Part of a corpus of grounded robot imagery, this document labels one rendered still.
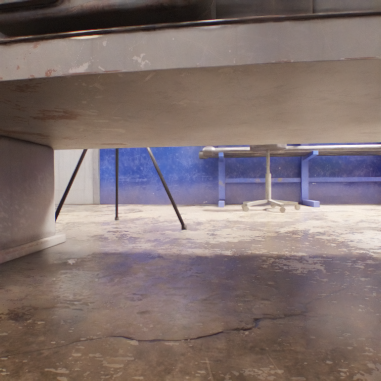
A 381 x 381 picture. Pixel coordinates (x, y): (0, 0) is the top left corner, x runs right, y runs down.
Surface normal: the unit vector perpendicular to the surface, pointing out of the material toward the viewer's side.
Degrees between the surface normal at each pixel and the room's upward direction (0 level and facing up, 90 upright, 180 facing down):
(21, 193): 90
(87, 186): 90
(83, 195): 90
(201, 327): 0
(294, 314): 0
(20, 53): 90
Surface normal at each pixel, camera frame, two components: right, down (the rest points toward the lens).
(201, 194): -0.12, 0.01
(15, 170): 0.99, 0.00
